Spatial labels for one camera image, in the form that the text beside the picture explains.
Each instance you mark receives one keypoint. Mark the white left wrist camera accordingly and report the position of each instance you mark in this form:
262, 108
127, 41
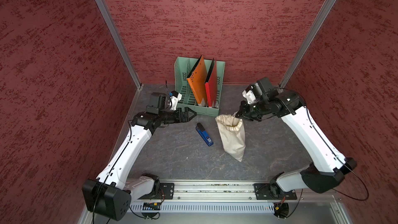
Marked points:
175, 97

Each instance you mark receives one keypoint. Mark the beige cloth drawstring soil bag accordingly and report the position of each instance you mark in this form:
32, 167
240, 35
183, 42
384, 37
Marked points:
232, 133

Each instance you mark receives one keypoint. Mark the blue black stapler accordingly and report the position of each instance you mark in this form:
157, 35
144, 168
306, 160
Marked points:
204, 135

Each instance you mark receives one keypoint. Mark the aluminium left corner post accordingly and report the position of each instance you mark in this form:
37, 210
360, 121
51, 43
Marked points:
118, 41

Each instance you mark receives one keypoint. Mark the red perforated folder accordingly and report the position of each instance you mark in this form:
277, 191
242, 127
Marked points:
211, 84

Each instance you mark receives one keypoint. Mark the aluminium corner post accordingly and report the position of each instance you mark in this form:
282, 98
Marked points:
118, 41
311, 34

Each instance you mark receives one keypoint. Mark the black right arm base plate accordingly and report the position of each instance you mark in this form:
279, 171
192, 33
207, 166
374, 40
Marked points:
264, 191

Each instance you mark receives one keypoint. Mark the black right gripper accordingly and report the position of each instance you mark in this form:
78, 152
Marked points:
243, 111

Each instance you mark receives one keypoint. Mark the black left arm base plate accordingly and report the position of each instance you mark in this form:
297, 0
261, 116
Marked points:
166, 190

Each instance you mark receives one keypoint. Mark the orange perforated folder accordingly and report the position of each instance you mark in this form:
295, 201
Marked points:
196, 80

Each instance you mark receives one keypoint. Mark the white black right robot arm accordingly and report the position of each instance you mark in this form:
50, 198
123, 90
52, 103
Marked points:
328, 167

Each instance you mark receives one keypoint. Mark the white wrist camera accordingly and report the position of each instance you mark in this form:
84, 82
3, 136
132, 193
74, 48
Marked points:
249, 94
175, 97

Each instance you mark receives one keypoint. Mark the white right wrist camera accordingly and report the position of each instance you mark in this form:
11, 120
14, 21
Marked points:
249, 94

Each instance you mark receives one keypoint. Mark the green plastic file organizer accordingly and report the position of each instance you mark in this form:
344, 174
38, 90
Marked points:
182, 68

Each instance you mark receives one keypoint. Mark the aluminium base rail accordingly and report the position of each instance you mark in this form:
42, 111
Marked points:
229, 202

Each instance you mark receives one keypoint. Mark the aluminium right corner post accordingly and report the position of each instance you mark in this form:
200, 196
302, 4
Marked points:
311, 34

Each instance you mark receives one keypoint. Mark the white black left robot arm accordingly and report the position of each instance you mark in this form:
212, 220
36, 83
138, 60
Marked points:
108, 195

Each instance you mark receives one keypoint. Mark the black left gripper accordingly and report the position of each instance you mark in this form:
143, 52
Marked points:
184, 115

